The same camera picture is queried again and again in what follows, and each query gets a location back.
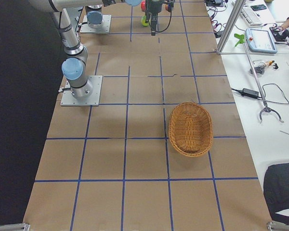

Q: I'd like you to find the teach pendant tablet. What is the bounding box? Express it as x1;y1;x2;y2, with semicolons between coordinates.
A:
245;28;277;54

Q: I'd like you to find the aluminium frame post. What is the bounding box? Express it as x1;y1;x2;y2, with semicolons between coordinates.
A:
216;0;246;54

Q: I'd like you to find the green apple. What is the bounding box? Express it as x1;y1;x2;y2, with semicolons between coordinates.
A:
141;15;150;27

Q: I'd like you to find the wicker basket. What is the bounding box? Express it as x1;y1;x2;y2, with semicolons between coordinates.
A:
169;102;213;157

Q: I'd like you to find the black chair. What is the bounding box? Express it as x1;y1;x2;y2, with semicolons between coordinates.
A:
263;163;289;225

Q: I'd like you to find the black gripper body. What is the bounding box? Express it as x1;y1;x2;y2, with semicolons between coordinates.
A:
145;0;164;15

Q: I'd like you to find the white keyboard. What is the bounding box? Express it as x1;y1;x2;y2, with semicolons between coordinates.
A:
240;6;263;28

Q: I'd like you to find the black power adapter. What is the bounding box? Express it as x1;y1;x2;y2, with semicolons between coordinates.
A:
241;88;259;99

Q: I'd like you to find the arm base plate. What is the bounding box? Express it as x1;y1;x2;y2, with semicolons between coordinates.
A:
80;14;112;34
59;76;103;106

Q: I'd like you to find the reacher grabber tool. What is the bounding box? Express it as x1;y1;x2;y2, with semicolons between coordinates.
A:
234;33;284;123

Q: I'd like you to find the black smartphone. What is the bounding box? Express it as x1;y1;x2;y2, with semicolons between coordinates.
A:
250;4;267;11

